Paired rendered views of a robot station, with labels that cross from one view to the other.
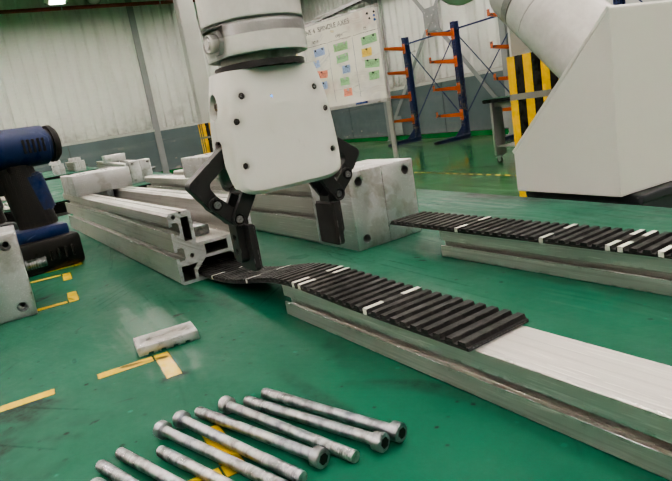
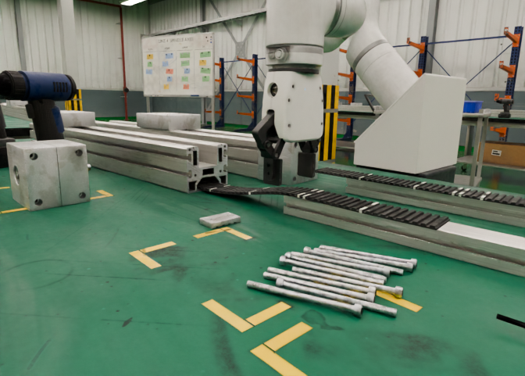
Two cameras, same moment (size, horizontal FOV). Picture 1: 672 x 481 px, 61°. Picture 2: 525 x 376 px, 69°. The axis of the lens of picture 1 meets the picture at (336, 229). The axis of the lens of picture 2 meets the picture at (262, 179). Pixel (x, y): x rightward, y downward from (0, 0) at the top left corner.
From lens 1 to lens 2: 0.26 m
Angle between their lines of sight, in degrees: 16
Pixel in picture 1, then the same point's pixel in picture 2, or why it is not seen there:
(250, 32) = (305, 52)
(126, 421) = (248, 257)
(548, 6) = (383, 65)
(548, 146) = (377, 141)
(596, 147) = (405, 145)
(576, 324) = not seen: hidden behind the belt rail
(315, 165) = (314, 131)
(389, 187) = not seen: hidden behind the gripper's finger
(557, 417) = (483, 259)
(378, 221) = not seen: hidden behind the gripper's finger
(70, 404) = (196, 249)
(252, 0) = (310, 36)
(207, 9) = (282, 34)
